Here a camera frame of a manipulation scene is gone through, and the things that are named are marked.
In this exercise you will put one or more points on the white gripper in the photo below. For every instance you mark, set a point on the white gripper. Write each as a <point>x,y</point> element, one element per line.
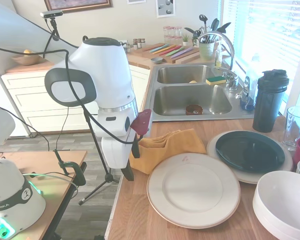
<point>115,152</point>

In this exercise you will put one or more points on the yellow cloth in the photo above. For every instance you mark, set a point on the yellow cloth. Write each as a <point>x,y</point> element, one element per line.
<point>175,147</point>

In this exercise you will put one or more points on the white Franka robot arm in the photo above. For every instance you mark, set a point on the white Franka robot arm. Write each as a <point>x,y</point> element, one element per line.
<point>107,70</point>

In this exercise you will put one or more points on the white dinner plate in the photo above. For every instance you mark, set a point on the white dinner plate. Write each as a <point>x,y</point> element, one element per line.
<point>192,190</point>

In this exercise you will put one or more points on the dark green plate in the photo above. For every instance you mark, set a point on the dark green plate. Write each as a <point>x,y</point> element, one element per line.
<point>250,152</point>

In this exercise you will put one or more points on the black tripod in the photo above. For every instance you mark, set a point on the black tripod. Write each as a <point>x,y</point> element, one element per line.
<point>100,155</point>

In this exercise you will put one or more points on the dark C-clamp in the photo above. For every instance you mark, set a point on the dark C-clamp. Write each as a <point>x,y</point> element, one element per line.
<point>77,172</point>

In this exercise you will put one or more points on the white stove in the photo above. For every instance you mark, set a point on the white stove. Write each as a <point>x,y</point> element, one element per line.
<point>77,122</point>

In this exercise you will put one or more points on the white corner cabinet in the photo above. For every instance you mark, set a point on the white corner cabinet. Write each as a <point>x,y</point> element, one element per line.
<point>140,82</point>

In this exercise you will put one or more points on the brown bowl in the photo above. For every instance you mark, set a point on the brown bowl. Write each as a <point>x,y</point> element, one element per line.
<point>194,110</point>

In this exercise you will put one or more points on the stainless steel double sink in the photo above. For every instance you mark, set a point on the stainless steel double sink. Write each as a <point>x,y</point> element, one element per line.
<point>187,100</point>

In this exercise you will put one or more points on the small grey bowl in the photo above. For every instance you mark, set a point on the small grey bowl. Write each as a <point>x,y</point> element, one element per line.
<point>157,60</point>

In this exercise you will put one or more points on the yellow green sponge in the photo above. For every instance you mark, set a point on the yellow green sponge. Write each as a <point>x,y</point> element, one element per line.
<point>215,81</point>

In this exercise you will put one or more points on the teal knife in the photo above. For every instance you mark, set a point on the teal knife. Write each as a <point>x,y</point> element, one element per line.
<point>158,48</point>

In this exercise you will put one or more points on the pink knife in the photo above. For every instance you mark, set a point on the pink knife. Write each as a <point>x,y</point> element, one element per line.
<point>171,51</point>

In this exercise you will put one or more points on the orange knife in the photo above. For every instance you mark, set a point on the orange knife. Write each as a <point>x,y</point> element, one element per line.
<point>165,49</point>

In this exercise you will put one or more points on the small spice jar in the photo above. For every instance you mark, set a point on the small spice jar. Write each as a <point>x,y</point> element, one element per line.
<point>143,43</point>
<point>135,43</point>
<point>139,43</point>

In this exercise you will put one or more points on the green knife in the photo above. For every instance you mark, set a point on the green knife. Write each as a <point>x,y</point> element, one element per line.
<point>177,52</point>

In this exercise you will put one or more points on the white drawer cabinet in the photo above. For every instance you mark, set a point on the white drawer cabinet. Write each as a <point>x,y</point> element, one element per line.
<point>27,100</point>

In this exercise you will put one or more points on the wide wooden cutting board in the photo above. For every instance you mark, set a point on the wide wooden cutting board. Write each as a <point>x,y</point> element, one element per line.
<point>190,54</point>

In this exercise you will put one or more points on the red lid glass jar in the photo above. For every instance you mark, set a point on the red lid glass jar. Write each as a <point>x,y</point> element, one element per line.
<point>171,35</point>
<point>180,33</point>
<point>176,33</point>
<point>166,35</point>

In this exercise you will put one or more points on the small potted succulent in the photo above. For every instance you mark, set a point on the small potted succulent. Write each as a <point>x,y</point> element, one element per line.
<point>186,41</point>

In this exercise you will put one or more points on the pale green utensil crock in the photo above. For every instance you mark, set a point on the pale green utensil crock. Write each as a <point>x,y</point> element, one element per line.
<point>206,51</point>

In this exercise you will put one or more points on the small yellow soap bottle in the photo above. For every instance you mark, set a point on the small yellow soap bottle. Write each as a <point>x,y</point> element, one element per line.
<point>218,57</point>

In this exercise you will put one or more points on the trailing green plant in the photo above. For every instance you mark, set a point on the trailing green plant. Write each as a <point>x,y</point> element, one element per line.
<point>195,40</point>

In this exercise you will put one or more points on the clear dish soap bottle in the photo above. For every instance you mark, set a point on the clear dish soap bottle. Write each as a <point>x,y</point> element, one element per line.
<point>250,87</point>

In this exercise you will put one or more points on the wooden fruit bowl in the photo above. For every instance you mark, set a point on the wooden fruit bowl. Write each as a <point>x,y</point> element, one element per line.
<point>26,60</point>

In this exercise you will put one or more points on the black shaker bottle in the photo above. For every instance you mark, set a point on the black shaker bottle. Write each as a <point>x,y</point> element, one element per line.
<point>268,105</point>

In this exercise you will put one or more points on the white bowl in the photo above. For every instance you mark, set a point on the white bowl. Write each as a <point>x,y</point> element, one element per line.
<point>267,226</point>
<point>285,195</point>

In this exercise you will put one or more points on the yellow fruit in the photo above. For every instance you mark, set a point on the yellow fruit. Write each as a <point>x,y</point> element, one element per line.
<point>28,51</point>

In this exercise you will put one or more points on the chrome gooseneck faucet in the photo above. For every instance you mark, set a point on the chrome gooseneck faucet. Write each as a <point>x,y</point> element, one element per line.
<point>227,42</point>

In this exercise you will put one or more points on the grey photo poster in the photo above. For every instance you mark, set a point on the grey photo poster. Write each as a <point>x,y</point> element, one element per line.
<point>166,7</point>

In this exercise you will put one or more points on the black slotted spoon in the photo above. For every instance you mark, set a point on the black slotted spoon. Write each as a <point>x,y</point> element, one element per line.
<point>203,20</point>

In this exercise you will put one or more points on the small white poster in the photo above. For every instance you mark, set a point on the small white poster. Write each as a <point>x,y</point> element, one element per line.
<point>135,1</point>

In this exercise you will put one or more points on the black spatula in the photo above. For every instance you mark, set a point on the black spatula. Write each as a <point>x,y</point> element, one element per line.
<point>225,26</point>

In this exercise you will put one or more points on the framed picture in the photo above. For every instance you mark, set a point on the framed picture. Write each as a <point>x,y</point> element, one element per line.
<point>77,3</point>

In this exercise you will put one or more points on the clear drinking glass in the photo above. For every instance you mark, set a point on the clear drinking glass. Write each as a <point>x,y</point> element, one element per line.
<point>296,127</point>

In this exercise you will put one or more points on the maroon wrist camera mount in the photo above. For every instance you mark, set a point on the maroon wrist camera mount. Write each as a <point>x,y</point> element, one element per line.
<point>141,122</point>

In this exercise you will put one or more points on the grey stereo camera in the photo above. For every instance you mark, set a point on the grey stereo camera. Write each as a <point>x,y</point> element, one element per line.
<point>51,14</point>

